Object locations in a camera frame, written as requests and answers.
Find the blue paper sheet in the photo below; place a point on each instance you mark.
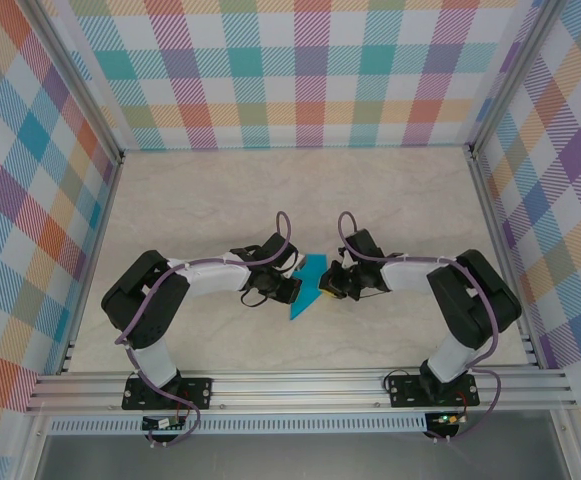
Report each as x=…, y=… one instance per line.
x=310, y=292

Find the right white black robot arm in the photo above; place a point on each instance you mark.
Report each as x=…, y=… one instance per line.
x=407, y=272

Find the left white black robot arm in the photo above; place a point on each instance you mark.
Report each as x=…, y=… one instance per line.
x=215, y=272

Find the circuit board with green light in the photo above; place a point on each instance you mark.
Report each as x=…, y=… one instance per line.
x=447, y=419

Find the small black circuit board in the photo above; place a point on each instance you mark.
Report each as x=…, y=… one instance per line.
x=162, y=424

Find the aluminium mounting rail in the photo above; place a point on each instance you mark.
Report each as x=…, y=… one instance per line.
x=295, y=390

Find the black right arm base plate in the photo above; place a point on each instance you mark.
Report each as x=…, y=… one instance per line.
x=405, y=392

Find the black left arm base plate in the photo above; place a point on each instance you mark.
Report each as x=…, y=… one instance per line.
x=197, y=392

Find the aluminium side rail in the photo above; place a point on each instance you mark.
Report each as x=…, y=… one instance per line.
x=95, y=250
x=501, y=250

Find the aluminium frame post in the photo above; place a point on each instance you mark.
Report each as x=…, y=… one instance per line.
x=77, y=82
x=515, y=75

